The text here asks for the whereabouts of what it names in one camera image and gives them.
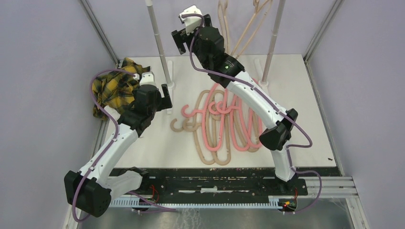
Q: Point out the beige hanger hung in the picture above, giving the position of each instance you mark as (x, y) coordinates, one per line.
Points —
(224, 27)
(261, 8)

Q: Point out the beige hanger with left hook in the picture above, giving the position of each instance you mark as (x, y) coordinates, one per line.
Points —
(221, 158)

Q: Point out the white rack foot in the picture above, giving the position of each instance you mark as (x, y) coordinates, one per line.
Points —
(169, 88)
(264, 85)

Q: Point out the pink hanger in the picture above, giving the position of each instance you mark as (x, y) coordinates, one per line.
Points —
(211, 115)
(240, 126)

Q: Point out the left white rack foot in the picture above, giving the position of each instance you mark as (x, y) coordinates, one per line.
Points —
(169, 88)

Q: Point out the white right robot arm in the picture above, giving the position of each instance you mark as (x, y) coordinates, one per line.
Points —
(231, 75)

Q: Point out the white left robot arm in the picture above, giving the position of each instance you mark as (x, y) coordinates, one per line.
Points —
(91, 189)

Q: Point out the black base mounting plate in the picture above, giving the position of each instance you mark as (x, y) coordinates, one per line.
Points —
(216, 185)

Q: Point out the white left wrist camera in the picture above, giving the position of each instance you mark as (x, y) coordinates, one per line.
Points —
(145, 78)

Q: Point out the white slotted cable duct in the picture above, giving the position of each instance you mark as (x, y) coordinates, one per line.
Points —
(129, 201)

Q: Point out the pink hanger right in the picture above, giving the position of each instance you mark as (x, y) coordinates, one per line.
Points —
(240, 126)

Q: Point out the right grey rack pole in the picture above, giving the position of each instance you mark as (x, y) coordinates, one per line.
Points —
(273, 41)

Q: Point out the pink hanger left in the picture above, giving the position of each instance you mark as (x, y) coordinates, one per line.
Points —
(211, 115)

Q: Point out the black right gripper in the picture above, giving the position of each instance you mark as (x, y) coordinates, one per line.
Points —
(181, 36)

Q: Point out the left grey rack pole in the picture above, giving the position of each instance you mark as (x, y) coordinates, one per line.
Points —
(152, 16)

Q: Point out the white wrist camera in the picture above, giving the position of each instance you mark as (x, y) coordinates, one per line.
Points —
(145, 78)
(191, 17)

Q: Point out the grey rack pole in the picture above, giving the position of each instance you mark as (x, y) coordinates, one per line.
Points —
(273, 41)
(152, 16)

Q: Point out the right white rack foot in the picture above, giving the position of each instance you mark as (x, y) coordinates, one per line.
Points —
(264, 85)

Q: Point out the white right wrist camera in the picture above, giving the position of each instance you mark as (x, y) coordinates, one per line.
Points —
(191, 17)

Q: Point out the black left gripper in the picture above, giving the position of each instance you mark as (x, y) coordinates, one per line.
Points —
(165, 101)

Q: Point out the yellow plaid shirt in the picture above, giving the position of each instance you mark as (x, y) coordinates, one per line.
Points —
(114, 89)

